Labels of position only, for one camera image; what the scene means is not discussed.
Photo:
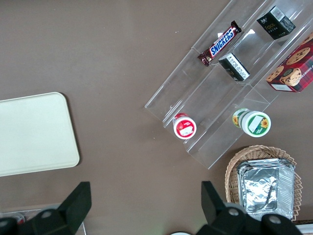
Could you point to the aluminium foil tray stack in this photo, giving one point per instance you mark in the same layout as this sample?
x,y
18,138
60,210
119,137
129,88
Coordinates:
x,y
261,186

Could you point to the red tartan cookie box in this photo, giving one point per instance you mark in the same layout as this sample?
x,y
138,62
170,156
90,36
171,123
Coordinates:
x,y
293,71

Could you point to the small black carton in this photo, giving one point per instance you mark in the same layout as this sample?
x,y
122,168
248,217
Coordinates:
x,y
276,25
233,67

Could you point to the red lid cup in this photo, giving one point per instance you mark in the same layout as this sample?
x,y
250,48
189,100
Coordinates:
x,y
185,127

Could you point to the light wicker basket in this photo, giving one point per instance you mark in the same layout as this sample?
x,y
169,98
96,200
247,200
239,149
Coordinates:
x,y
231,171

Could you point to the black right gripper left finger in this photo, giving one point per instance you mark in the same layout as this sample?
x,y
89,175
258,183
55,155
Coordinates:
x,y
71,215

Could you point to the green lid cup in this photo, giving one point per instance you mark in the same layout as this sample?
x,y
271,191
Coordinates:
x,y
254,122

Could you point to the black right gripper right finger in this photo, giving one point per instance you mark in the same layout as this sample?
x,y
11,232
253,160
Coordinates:
x,y
220,218

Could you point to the clear acrylic step display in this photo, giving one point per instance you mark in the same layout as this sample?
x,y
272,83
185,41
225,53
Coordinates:
x,y
215,98

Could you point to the snickers chocolate bar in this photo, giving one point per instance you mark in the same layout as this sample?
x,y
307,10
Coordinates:
x,y
220,44

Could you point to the cream plastic tray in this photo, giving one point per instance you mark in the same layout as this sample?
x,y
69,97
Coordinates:
x,y
36,134

